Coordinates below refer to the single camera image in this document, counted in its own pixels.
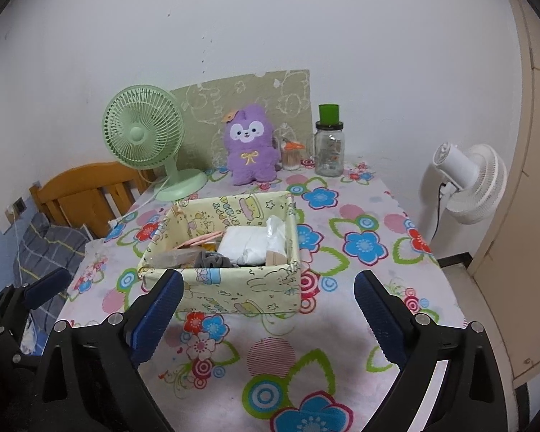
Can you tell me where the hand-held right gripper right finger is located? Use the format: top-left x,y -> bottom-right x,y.
353,270 -> 507,432

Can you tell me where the green desk fan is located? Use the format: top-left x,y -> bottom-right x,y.
102,85 -> 208,202

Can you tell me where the black fan cable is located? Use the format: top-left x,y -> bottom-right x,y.
432,182 -> 446,239

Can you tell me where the grey sock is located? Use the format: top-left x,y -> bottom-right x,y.
194,252 -> 231,268

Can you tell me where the purple plush toy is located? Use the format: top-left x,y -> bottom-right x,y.
222,103 -> 283,186

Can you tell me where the floral tablecloth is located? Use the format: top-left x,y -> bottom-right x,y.
58,155 -> 473,432

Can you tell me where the green patterned board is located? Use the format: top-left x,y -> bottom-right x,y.
168,69 -> 311,172

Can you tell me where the white fan power cable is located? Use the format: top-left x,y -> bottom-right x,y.
108,180 -> 169,230

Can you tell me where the white cloth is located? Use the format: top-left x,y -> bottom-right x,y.
218,226 -> 271,267

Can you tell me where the white standing fan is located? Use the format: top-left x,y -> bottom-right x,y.
433,143 -> 508,226

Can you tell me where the cotton swab container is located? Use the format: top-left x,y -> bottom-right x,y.
281,137 -> 304,172

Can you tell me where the beige door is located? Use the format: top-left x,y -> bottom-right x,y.
468,0 -> 540,390

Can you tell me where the grey plaid pillow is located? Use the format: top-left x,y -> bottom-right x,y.
13,213 -> 91,320

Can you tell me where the yellow cartoon storage box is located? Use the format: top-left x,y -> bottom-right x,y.
137,191 -> 303,316

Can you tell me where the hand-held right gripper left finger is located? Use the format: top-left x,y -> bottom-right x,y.
33,269 -> 185,432

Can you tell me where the glass jar with green lid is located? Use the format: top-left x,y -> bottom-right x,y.
302,104 -> 345,177

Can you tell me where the pink packet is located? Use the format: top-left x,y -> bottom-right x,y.
173,229 -> 226,250

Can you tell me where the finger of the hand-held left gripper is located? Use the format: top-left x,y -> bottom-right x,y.
23,267 -> 73,309

